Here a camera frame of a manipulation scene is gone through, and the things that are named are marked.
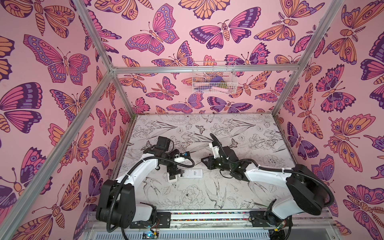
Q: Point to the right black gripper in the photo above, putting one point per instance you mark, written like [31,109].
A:
[213,161]

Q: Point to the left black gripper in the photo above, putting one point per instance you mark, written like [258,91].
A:
[171,170]

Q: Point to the white AC remote control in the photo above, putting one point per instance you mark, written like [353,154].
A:
[192,174]

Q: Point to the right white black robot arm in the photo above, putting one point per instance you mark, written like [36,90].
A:
[307,193]

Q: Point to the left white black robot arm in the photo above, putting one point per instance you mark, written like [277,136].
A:
[117,205]

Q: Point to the small white remote control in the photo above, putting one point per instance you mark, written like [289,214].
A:
[172,179]

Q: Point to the purple item in basket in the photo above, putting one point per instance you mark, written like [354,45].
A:
[216,80]

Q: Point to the small green circuit board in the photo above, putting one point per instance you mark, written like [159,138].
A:
[150,236]

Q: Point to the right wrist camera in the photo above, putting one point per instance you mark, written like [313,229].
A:
[215,150]

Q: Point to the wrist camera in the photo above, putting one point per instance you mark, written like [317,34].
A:
[182,157]
[215,150]

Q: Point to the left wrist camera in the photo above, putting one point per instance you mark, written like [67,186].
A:
[182,157]

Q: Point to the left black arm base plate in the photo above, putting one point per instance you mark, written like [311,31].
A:
[161,220]

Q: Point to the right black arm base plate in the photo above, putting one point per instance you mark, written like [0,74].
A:
[268,219]

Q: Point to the white wire basket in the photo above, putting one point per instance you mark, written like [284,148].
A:
[201,76]

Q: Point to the aluminium front rail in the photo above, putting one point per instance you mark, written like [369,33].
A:
[222,225]

